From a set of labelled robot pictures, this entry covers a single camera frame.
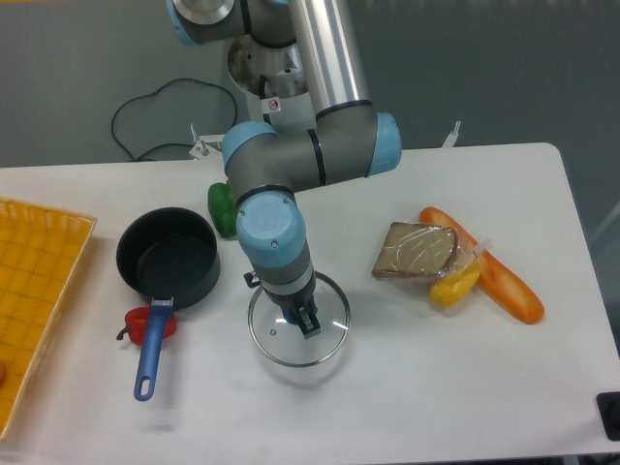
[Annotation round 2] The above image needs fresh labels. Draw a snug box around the black device at table edge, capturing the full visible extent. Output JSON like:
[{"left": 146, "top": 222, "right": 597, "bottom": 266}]
[{"left": 596, "top": 391, "right": 620, "bottom": 442}]

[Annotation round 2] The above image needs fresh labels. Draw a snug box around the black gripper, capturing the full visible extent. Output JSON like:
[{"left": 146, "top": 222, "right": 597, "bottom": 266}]
[{"left": 263, "top": 283, "right": 322, "bottom": 339}]

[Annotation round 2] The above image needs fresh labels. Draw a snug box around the green toy bell pepper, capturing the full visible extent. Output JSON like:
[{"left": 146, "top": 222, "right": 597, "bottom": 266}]
[{"left": 207, "top": 182, "right": 236, "bottom": 238}]

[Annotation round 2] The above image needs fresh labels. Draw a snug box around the glass lid with blue knob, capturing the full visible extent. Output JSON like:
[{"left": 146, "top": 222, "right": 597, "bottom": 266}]
[{"left": 247, "top": 272, "right": 352, "bottom": 368}]

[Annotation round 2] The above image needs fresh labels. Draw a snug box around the orange toy carrot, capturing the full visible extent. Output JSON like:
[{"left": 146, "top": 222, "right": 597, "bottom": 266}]
[{"left": 418, "top": 206, "right": 544, "bottom": 325}]

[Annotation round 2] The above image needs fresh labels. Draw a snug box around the black cable on floor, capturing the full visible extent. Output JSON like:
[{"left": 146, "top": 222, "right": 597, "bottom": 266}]
[{"left": 110, "top": 77, "right": 238, "bottom": 162}]

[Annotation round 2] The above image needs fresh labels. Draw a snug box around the wrapped bread slice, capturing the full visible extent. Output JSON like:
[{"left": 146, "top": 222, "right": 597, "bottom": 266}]
[{"left": 371, "top": 222, "right": 459, "bottom": 279}]

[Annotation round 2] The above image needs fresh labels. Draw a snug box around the yellow woven basket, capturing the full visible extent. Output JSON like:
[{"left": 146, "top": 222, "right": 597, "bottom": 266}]
[{"left": 1, "top": 198, "right": 97, "bottom": 438}]

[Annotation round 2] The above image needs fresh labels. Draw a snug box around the yellow toy corn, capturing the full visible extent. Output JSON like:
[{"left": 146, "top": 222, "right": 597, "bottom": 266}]
[{"left": 429, "top": 262, "right": 481, "bottom": 309}]

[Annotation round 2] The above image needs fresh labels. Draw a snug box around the red toy bell pepper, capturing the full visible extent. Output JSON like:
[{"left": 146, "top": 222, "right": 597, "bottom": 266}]
[{"left": 116, "top": 306, "right": 177, "bottom": 346}]

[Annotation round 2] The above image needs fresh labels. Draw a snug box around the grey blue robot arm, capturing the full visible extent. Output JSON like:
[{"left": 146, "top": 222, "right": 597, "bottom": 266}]
[{"left": 168, "top": 1, "right": 402, "bottom": 338}]

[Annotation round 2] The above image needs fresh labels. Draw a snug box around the black saucepan blue handle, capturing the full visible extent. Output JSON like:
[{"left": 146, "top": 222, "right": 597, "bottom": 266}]
[{"left": 116, "top": 207, "right": 221, "bottom": 401}]

